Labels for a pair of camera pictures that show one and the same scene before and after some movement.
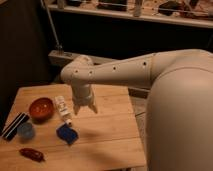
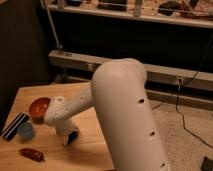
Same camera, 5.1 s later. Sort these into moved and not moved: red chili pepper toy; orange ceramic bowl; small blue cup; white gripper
Moved: white gripper
Not moved: small blue cup; orange ceramic bowl; red chili pepper toy
